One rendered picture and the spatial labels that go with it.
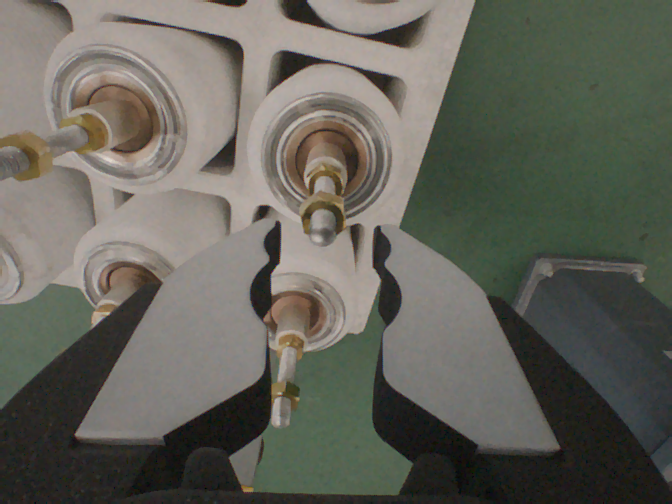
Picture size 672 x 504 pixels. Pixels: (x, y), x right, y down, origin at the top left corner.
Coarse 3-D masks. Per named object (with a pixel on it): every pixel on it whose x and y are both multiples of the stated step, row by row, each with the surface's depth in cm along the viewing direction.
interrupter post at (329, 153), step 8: (320, 144) 20; (328, 144) 20; (312, 152) 19; (320, 152) 18; (328, 152) 18; (336, 152) 19; (312, 160) 18; (320, 160) 17; (328, 160) 17; (336, 160) 17; (344, 160) 19; (312, 168) 18; (344, 168) 18; (304, 176) 18; (344, 176) 18; (344, 184) 18
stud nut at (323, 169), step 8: (320, 168) 17; (328, 168) 17; (336, 168) 17; (312, 176) 17; (320, 176) 17; (328, 176) 17; (336, 176) 17; (312, 184) 17; (336, 184) 17; (312, 192) 17; (336, 192) 17
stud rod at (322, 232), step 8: (320, 184) 16; (328, 184) 16; (328, 192) 15; (312, 216) 13; (320, 216) 13; (328, 216) 13; (312, 224) 13; (320, 224) 12; (328, 224) 13; (312, 232) 12; (320, 232) 12; (328, 232) 12; (312, 240) 13; (320, 240) 13; (328, 240) 13
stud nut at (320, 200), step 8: (320, 192) 14; (312, 200) 13; (320, 200) 13; (328, 200) 13; (336, 200) 14; (304, 208) 13; (312, 208) 13; (320, 208) 13; (328, 208) 13; (336, 208) 13; (304, 216) 14; (336, 216) 14; (344, 216) 14; (304, 224) 14; (336, 224) 14; (344, 224) 14; (304, 232) 14; (336, 232) 14
